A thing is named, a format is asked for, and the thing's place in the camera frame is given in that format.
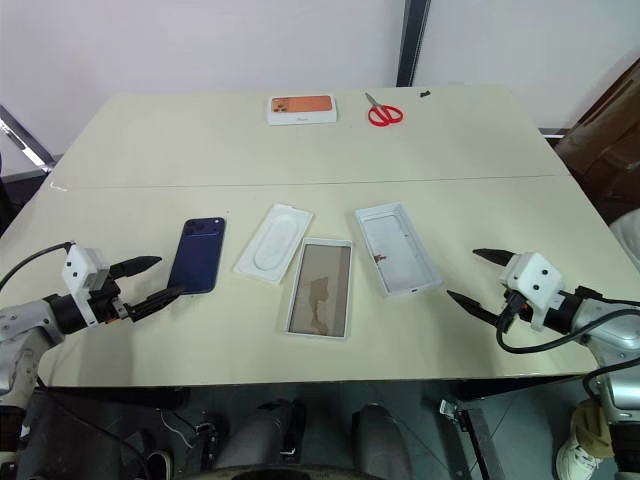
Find dark grey rounded shape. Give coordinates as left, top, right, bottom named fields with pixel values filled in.
left=213, top=398, right=307, bottom=472
left=351, top=402, right=412, bottom=480

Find white phone box base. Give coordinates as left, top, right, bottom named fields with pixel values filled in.
left=353, top=200, right=446, bottom=299

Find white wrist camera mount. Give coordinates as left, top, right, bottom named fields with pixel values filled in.
left=60, top=244, right=111, bottom=329
left=499, top=251, right=567, bottom=332

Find white phone box lid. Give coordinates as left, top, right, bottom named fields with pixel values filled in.
left=284, top=236, right=354, bottom=342

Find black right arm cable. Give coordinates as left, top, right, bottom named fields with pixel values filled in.
left=494, top=297, right=640, bottom=357

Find red-handled scissors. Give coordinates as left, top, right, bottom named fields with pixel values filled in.
left=364, top=91, right=405, bottom=128

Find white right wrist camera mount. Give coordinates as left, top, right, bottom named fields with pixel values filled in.
left=499, top=251, right=567, bottom=332

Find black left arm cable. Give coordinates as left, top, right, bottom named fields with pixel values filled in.
left=0, top=241, right=76, bottom=292

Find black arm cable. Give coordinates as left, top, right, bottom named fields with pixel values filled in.
left=494, top=297, right=640, bottom=357
left=0, top=241, right=76, bottom=292

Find dark padded chair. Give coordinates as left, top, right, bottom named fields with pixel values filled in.
left=553, top=62, right=640, bottom=227

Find metal table leg bracket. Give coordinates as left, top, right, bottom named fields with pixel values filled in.
left=435, top=396, right=502, bottom=480

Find white box with orange phone print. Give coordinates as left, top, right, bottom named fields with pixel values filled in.
left=264, top=94, right=340, bottom=127

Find dark vertical frame post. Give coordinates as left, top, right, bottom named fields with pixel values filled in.
left=395, top=0, right=433, bottom=87

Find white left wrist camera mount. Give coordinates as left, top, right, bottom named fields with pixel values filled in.
left=60, top=244, right=111, bottom=329

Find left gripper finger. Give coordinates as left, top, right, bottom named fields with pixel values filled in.
left=109, top=255, right=163, bottom=279
left=127, top=286, right=184, bottom=322

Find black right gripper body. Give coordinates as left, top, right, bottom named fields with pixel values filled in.
left=496, top=287, right=533, bottom=333

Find tan trouser leg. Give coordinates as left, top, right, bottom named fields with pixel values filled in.
left=570, top=398, right=616, bottom=459

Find dark blue smartphone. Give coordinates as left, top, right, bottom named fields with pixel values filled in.
left=166, top=216, right=227, bottom=296

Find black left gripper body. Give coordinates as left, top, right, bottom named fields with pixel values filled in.
left=90, top=277, right=134, bottom=325

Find white sneaker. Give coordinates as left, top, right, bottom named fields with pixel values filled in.
left=555, top=438, right=604, bottom=480

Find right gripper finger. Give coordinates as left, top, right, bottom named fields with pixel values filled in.
left=471, top=247, right=517, bottom=274
left=445, top=289, right=505, bottom=329

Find grey metal frame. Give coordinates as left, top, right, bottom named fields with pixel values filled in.
left=0, top=103, right=57, bottom=175

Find white moulded insert tray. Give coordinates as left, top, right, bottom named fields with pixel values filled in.
left=233, top=201, right=316, bottom=288

